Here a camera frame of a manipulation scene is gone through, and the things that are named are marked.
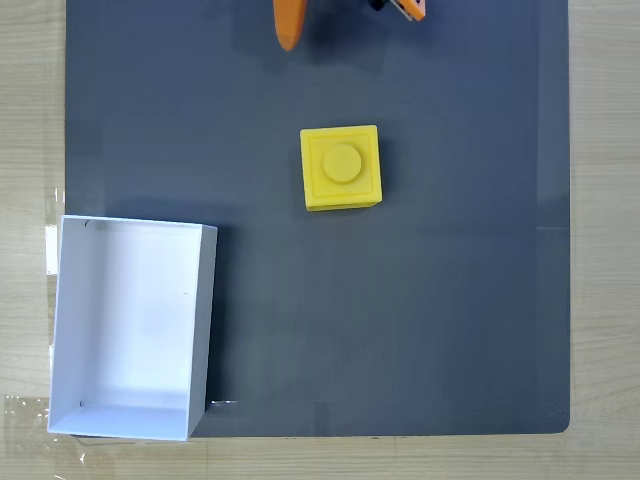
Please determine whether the dark grey table mat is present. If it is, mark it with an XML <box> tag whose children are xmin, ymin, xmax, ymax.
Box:
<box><xmin>64</xmin><ymin>0</ymin><xmax>572</xmax><ymax>440</ymax></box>

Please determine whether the yellow cube block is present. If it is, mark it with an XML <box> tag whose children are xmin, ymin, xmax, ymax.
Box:
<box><xmin>299</xmin><ymin>124</ymin><xmax>384</xmax><ymax>213</ymax></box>

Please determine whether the clear tape strip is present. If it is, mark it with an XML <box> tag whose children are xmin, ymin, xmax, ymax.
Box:
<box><xmin>43</xmin><ymin>186</ymin><xmax>67</xmax><ymax>277</ymax></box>
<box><xmin>3</xmin><ymin>393</ymin><xmax>53</xmax><ymax>427</ymax></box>

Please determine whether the white open box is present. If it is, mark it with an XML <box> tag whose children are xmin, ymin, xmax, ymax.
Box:
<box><xmin>46</xmin><ymin>214</ymin><xmax>219</xmax><ymax>442</ymax></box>

